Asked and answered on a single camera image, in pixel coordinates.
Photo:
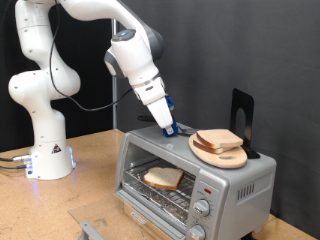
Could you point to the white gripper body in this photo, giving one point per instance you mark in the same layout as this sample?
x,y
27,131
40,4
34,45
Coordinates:
x,y
156,100

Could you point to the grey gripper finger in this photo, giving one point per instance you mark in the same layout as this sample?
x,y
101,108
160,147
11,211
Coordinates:
x,y
169,131

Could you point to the white bread slice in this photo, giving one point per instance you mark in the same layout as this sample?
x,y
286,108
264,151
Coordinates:
x,y
205,147
163,176

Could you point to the silver oven knob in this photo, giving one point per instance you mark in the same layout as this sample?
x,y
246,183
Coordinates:
x,y
197,232
202,207

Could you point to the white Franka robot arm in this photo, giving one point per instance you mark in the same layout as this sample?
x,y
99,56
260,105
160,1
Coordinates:
x,y
43,86

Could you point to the red oven indicator light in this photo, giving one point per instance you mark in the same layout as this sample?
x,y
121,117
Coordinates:
x,y
208,191

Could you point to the silver toaster oven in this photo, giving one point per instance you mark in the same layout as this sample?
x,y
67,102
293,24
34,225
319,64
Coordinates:
x,y
253,173

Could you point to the vertical metal pole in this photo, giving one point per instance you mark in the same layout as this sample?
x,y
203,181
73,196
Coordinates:
x,y
114,113

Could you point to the tan bread slice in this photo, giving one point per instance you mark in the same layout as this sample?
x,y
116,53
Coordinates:
x,y
220,137

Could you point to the round wooden board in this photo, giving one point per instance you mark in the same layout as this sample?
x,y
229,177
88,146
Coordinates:
x,y
226,160

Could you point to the black metal bookend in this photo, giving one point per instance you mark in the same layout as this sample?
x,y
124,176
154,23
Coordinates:
x,y
248,103

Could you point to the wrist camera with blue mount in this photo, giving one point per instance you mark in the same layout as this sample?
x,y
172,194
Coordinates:
x,y
170,102

